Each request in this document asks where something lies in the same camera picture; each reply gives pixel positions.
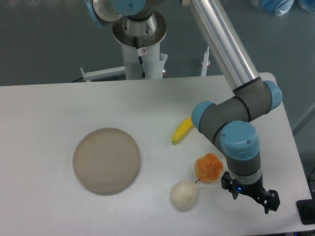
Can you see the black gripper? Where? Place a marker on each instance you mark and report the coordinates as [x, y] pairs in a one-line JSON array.
[[268, 199]]

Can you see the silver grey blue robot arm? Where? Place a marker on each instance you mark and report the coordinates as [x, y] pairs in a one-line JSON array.
[[140, 29]]

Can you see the yellow banana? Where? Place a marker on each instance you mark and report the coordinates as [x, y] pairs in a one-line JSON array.
[[182, 130]]

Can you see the orange pumpkin-shaped toy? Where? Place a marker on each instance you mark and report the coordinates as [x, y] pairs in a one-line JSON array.
[[208, 168]]

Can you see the black device at table edge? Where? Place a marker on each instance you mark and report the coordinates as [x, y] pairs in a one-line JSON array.
[[306, 210]]

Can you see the pale white pear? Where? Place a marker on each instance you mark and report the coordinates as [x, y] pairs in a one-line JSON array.
[[183, 194]]

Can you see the round beige plate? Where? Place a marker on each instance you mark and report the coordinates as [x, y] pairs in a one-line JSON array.
[[106, 161]]

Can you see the blue plastic bag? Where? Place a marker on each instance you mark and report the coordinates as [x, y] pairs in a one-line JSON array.
[[281, 7]]

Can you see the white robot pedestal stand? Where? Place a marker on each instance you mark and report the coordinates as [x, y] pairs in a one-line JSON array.
[[117, 71]]

